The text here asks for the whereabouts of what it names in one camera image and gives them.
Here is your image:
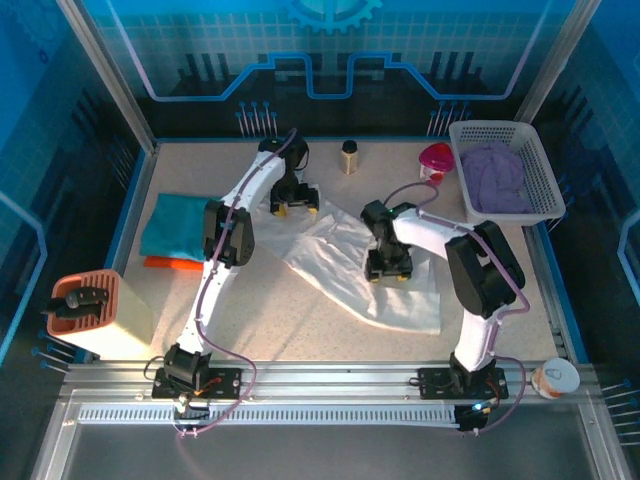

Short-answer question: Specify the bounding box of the white t-shirt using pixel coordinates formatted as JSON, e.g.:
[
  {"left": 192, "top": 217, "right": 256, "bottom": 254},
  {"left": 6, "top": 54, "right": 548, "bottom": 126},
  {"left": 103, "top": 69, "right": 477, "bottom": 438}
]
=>
[{"left": 247, "top": 197, "right": 442, "bottom": 336}]

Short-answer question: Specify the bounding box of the beige bottle with black cap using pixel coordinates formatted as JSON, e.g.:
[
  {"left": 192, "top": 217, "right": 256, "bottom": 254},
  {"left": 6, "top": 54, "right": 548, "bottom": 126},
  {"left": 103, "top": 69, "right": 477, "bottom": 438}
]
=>
[{"left": 340, "top": 140, "right": 362, "bottom": 176}]

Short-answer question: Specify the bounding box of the teal folded t-shirt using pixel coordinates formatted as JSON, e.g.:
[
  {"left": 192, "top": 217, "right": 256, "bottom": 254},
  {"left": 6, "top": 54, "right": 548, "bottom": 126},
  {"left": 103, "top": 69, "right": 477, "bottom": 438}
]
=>
[{"left": 138, "top": 192, "right": 216, "bottom": 262}]

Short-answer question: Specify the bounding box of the pink lidded plastic cup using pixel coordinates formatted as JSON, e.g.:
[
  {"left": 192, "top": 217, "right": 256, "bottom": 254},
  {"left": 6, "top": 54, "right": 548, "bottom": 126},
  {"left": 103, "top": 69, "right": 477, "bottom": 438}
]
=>
[{"left": 418, "top": 141, "right": 455, "bottom": 189}]

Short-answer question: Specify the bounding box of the orange folded t-shirt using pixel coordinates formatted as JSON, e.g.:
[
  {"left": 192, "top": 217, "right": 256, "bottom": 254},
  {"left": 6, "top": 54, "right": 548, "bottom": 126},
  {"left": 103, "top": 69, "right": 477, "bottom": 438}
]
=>
[{"left": 143, "top": 254, "right": 207, "bottom": 274}]

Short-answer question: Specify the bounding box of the purple t-shirt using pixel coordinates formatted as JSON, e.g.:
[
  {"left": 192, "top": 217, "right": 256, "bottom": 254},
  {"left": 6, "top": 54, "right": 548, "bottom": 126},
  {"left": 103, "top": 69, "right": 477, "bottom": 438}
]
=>
[{"left": 459, "top": 141, "right": 535, "bottom": 215}]

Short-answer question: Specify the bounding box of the white perforated plastic basket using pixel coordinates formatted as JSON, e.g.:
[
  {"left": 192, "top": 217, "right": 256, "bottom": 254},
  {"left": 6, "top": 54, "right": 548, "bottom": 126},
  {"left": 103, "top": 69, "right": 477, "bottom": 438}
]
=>
[{"left": 448, "top": 121, "right": 568, "bottom": 227}]

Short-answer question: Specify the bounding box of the white and orange paper cup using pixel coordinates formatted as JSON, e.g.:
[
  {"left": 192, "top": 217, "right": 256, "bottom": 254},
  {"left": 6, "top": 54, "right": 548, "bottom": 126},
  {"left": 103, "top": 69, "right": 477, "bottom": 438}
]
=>
[{"left": 530, "top": 357, "right": 581, "bottom": 400}]

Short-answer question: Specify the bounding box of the orange and cream knife block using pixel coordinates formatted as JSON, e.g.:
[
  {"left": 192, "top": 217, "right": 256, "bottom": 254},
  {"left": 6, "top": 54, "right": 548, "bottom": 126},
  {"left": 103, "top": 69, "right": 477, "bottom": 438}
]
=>
[{"left": 45, "top": 268, "right": 156, "bottom": 361}]

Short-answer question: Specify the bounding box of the aluminium rail frame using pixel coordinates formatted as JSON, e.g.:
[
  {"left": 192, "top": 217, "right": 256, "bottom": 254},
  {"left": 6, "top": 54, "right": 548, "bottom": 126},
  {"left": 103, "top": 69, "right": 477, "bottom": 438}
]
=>
[{"left": 29, "top": 357, "right": 631, "bottom": 480}]

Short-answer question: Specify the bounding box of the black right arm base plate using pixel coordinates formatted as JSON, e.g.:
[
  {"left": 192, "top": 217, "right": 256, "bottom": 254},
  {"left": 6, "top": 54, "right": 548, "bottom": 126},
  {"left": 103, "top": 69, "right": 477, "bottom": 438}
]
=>
[{"left": 417, "top": 366, "right": 510, "bottom": 401}]

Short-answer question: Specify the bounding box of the white slotted cable duct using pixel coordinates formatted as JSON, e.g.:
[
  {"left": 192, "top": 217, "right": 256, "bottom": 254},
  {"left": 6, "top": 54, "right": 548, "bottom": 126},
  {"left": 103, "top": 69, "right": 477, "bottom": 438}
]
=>
[{"left": 77, "top": 403, "right": 461, "bottom": 427}]

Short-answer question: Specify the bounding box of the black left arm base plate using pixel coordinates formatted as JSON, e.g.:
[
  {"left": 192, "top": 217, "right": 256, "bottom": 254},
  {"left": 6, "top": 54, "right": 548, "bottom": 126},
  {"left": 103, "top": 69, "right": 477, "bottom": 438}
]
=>
[{"left": 149, "top": 366, "right": 246, "bottom": 401}]

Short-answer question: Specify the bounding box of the black knife handle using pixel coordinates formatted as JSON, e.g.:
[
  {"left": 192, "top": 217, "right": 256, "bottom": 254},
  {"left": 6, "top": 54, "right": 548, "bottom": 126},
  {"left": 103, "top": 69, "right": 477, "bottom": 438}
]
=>
[
  {"left": 64, "top": 285, "right": 110, "bottom": 309},
  {"left": 39, "top": 299, "right": 81, "bottom": 321}
]

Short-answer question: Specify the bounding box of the aluminium frame post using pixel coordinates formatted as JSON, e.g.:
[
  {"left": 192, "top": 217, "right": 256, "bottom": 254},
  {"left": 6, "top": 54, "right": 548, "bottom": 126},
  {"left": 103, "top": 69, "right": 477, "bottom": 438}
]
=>
[
  {"left": 54, "top": 0, "right": 160, "bottom": 155},
  {"left": 513, "top": 0, "right": 604, "bottom": 125}
]

